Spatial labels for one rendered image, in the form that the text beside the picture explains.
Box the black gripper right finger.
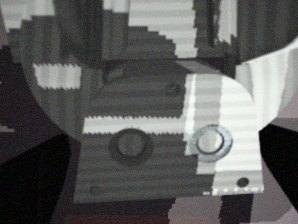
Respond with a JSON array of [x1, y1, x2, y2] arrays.
[[258, 124, 298, 214]]

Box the white plate with two round holes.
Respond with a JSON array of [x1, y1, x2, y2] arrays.
[[73, 68, 264, 204]]

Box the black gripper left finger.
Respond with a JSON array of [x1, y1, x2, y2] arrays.
[[0, 134, 71, 224]]

